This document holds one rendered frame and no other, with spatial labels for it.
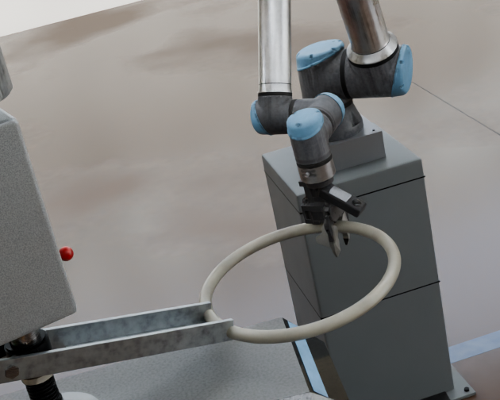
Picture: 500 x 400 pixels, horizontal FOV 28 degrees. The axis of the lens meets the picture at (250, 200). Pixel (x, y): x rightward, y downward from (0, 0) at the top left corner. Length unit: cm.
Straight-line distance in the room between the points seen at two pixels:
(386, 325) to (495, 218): 140
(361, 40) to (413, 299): 86
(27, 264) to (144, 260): 279
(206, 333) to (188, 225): 275
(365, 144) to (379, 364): 72
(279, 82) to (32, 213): 89
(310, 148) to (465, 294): 167
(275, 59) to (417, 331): 111
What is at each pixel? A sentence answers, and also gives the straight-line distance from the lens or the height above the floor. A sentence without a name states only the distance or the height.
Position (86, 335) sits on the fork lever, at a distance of 222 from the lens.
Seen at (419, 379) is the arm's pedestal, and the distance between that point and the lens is 335.
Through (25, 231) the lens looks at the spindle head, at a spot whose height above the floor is 131.
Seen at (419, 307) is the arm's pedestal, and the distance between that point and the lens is 321.
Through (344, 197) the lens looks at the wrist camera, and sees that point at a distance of 247.
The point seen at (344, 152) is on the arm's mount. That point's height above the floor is 90.
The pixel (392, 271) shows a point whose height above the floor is 92.
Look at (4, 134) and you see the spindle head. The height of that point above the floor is 150.
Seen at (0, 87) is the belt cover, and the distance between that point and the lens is 187.
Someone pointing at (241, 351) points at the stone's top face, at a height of 80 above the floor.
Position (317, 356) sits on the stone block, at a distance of 233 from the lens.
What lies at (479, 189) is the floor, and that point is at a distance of 476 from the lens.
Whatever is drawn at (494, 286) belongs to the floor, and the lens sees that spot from 397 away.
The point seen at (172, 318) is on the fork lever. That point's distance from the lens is 230.
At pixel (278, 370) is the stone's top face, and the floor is 80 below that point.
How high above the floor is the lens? 203
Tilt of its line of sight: 24 degrees down
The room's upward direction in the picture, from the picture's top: 13 degrees counter-clockwise
